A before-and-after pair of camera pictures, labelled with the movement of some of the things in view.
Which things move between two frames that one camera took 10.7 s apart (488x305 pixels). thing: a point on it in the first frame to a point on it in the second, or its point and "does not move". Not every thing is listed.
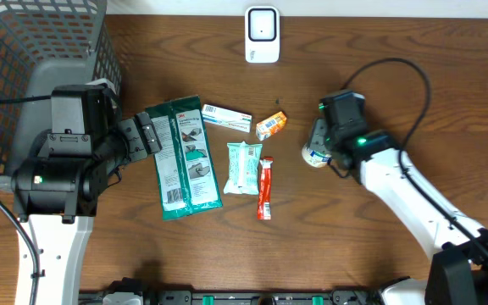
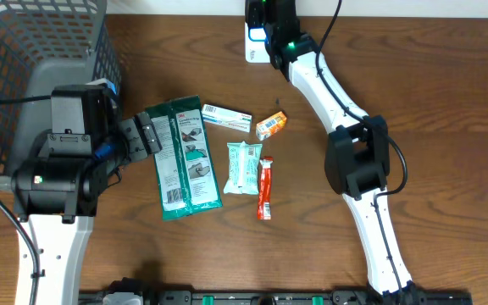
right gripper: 318,134 to 255,12
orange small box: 270,126 does not move
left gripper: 133,131 does not move
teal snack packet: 243,168 does not move
